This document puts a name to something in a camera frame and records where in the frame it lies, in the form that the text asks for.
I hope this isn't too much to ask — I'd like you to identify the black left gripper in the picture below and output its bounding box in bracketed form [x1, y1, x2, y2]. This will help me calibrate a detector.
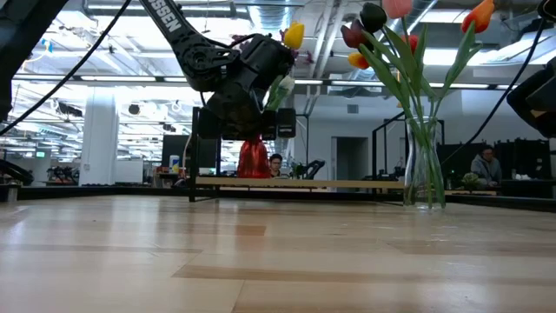
[198, 33, 297, 141]

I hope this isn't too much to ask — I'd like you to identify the red glass vase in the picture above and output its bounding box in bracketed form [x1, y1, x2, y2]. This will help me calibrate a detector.
[236, 135, 273, 179]

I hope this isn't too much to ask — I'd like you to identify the yellow and red tulip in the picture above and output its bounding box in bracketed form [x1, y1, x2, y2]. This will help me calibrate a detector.
[347, 51, 435, 205]

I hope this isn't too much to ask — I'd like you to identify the dark red tulip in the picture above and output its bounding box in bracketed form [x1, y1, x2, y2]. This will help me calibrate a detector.
[340, 19, 435, 205]

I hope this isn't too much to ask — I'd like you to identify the clear glass vase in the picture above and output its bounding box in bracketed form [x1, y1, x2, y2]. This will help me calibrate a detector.
[402, 115, 447, 210]

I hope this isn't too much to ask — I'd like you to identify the orange tulip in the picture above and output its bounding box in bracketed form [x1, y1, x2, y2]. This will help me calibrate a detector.
[423, 0, 496, 205]

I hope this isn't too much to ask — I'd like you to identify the wooden shelf with black legs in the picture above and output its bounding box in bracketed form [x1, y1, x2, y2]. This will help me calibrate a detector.
[189, 106, 447, 205]

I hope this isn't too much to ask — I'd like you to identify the person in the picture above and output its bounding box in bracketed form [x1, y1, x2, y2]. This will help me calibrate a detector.
[268, 152, 286, 179]
[470, 145, 504, 188]

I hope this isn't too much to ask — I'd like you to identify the black computer monitor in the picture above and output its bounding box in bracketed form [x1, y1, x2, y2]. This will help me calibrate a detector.
[162, 134, 218, 170]

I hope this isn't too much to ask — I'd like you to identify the grey door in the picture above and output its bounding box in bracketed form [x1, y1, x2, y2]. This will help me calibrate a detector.
[331, 137, 370, 182]

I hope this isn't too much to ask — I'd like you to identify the LED light bar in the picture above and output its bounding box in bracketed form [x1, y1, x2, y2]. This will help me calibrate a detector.
[0, 72, 556, 92]

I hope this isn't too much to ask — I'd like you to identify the white square column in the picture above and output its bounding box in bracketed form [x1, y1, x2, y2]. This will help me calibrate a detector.
[79, 85, 120, 187]

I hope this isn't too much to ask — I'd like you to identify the small green potted plant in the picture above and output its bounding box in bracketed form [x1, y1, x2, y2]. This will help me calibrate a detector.
[460, 172, 483, 192]

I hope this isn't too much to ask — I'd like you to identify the black equipment cabinet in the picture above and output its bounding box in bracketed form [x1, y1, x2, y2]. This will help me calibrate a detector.
[436, 137, 553, 199]

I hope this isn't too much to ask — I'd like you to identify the thin black metal frame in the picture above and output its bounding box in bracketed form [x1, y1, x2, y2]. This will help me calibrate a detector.
[295, 111, 311, 175]

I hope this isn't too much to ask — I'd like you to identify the black curved cable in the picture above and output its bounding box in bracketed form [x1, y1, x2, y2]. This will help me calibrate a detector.
[0, 158, 35, 187]

